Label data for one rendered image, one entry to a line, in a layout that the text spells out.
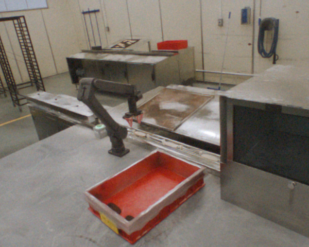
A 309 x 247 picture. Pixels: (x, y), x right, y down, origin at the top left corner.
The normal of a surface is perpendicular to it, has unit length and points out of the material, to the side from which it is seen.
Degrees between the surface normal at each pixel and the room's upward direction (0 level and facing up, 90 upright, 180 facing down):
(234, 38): 90
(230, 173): 90
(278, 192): 90
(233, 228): 0
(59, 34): 90
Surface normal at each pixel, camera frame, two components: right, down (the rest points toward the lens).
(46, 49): 0.71, 0.20
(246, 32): -0.69, 0.35
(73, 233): -0.11, -0.91
